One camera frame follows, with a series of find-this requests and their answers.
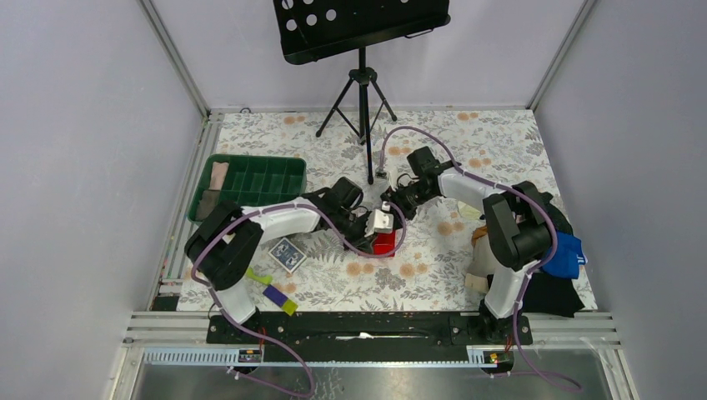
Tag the grey rolled cloth in tray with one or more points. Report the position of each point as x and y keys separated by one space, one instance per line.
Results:
x=206 y=204

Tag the pink rolled cloth in tray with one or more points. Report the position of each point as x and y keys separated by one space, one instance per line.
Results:
x=218 y=175

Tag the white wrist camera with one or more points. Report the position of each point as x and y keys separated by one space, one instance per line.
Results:
x=380 y=220
x=382 y=175

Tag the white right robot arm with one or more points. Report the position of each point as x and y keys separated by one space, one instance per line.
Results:
x=519 y=230

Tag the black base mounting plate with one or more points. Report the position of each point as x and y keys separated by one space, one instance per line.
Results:
x=362 y=337

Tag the red underwear white trim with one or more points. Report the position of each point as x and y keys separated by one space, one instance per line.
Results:
x=384 y=243

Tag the brown garment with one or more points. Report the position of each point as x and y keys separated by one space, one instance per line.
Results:
x=478 y=233

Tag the beige grey garment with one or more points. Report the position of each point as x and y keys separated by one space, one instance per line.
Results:
x=482 y=265

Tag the lime green plastic piece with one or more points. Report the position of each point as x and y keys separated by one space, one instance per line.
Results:
x=262 y=279

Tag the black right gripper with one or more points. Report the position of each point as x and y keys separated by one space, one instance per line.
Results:
x=394 y=196

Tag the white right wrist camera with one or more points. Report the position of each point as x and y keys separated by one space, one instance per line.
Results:
x=382 y=175

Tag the pale yellow-green garment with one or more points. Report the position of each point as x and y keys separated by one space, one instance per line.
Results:
x=468 y=212

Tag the floral patterned table mat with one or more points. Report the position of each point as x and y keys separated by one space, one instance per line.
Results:
x=428 y=273

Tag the black mesh garment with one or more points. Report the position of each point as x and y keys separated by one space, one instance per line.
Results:
x=559 y=220

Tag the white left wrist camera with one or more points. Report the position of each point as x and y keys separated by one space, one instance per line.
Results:
x=380 y=220

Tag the black music stand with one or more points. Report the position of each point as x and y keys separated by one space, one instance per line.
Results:
x=314 y=30

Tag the purple and green block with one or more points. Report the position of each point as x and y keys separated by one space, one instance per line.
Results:
x=280 y=299

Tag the green plastic divided tray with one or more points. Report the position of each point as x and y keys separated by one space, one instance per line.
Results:
x=252 y=181

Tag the blue playing card box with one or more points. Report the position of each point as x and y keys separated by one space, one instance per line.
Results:
x=287 y=255

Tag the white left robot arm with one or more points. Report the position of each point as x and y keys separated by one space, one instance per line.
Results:
x=223 y=247

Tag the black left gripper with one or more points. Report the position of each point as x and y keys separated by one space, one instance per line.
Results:
x=362 y=242

